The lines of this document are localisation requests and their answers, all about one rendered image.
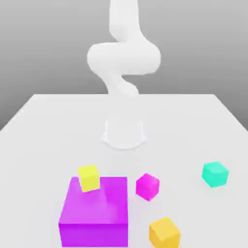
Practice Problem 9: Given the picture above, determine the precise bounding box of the small yellow cube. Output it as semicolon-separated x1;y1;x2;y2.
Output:
77;164;101;193

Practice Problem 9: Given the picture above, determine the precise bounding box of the small magenta cube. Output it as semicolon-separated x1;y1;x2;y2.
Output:
135;172;160;202

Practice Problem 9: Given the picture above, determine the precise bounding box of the small turquoise cube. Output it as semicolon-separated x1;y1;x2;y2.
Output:
201;161;230;188

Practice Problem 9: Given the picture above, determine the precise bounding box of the small orange cube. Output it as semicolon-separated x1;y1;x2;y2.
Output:
149;217;181;248

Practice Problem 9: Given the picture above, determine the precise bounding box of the large purple box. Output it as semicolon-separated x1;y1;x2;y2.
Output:
58;176;129;248

